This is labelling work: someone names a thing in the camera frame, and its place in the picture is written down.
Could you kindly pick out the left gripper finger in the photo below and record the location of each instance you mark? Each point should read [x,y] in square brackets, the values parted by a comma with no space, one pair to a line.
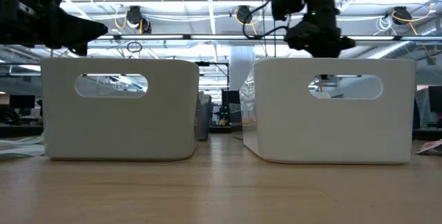
[83,32]
[78,51]

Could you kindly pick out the black monitor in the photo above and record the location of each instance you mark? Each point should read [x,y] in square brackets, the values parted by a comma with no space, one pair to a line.
[435,99]
[22,101]

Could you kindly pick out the white building column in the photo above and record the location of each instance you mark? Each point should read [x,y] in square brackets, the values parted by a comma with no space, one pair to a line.
[241,68]

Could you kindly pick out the grey plastic bin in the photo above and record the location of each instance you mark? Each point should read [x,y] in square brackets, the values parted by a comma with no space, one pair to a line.
[121,127]

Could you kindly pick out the white plastic bin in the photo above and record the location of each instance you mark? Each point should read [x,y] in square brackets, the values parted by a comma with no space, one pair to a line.
[328,130]

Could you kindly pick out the ceiling strut rail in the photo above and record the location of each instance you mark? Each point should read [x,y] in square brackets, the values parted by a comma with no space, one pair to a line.
[207,37]

